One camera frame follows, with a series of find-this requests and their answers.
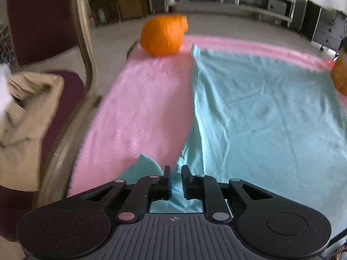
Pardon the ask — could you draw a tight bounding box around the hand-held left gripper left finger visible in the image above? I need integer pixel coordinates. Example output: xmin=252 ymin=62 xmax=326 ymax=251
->
xmin=73 ymin=165 xmax=173 ymax=224

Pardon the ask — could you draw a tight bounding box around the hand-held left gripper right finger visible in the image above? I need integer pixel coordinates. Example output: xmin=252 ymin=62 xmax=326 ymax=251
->
xmin=181 ymin=165 xmax=274 ymax=224

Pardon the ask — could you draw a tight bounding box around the teal cloth garment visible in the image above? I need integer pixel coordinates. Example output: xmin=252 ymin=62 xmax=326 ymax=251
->
xmin=119 ymin=43 xmax=347 ymax=240

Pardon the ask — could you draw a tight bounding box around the pink printed blanket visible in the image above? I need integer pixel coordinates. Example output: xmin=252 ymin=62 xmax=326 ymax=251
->
xmin=66 ymin=34 xmax=347 ymax=198

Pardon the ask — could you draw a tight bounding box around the large orange citrus fruit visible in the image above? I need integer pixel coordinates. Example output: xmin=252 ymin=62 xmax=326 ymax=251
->
xmin=139 ymin=13 xmax=189 ymax=57

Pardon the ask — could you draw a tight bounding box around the beige jacket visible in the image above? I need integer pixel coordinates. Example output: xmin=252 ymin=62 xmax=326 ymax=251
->
xmin=0 ymin=71 xmax=65 ymax=192

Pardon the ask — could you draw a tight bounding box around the wooden cabinet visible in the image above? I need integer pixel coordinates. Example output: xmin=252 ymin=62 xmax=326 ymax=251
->
xmin=86 ymin=0 xmax=151 ymax=28

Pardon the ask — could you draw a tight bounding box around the white cloth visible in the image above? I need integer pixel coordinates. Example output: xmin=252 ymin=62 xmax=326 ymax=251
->
xmin=0 ymin=63 xmax=12 ymax=115

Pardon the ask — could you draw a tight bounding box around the white shelf unit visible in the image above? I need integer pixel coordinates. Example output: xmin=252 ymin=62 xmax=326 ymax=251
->
xmin=165 ymin=0 xmax=298 ymax=28

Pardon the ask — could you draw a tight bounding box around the yellow plastic bottle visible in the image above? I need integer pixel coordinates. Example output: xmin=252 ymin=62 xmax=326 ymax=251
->
xmin=330 ymin=55 xmax=347 ymax=96

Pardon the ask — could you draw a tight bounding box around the dark drawer cabinet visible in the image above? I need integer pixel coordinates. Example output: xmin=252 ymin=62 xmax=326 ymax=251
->
xmin=306 ymin=2 xmax=347 ymax=52

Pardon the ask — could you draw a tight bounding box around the maroon chair with gold frame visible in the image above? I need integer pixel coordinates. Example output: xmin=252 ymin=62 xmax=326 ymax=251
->
xmin=0 ymin=0 xmax=103 ymax=250

